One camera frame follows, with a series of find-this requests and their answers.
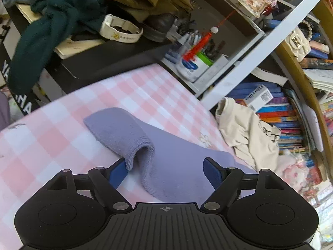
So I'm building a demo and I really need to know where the purple and pink knit sweater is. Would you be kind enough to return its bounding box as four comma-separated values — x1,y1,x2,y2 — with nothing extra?
83,108,255,204

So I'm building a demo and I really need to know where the cream canvas tote bag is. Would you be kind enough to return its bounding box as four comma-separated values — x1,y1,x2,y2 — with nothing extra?
215,97,281,171

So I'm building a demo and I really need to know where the white pink plush bunny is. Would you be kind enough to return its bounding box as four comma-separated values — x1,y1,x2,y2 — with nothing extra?
274,149,309,192

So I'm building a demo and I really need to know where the pink checkered cartoon desk mat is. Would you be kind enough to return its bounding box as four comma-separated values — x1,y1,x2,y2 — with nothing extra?
0,63,261,250

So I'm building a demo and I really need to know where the row of colourful books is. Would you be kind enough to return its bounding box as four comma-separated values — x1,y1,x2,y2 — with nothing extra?
227,82,315,160

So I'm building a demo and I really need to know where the white boxed book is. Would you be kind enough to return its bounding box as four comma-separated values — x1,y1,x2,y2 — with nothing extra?
244,85,273,112

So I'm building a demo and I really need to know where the white lotion bottle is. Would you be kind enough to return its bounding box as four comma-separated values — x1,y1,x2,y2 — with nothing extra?
175,52,213,83

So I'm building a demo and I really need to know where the white wrist watch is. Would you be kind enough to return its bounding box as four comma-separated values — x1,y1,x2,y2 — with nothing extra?
99,14,143,44

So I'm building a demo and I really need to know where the white quilted purse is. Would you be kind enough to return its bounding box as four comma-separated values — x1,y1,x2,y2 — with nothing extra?
285,27,311,62

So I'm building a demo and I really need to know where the dark green garment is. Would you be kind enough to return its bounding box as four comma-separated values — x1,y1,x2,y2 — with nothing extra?
7,0,106,94

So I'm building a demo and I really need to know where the white bookshelf frame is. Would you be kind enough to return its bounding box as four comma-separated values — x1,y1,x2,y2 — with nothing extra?
162,0,321,110

